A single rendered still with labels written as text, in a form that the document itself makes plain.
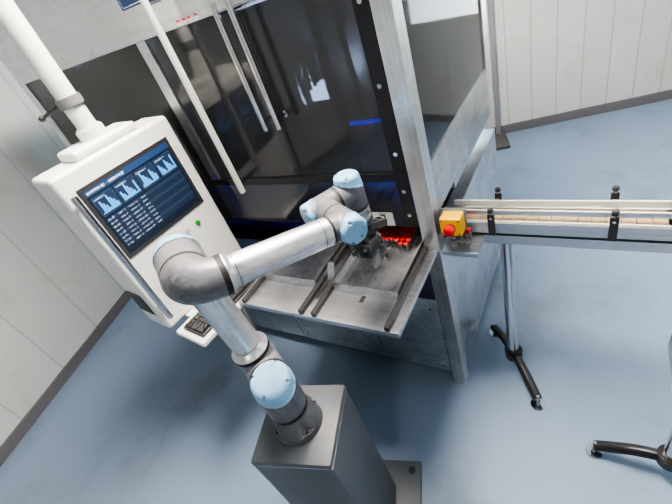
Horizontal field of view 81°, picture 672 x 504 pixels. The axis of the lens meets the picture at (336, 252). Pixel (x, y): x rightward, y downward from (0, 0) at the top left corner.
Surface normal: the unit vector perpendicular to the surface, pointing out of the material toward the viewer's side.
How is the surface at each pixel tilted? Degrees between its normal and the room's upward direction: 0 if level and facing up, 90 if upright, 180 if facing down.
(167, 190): 90
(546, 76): 90
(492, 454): 0
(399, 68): 90
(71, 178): 90
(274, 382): 7
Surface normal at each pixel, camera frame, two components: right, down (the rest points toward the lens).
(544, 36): -0.17, 0.64
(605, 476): -0.30, -0.76
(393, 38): -0.45, 0.65
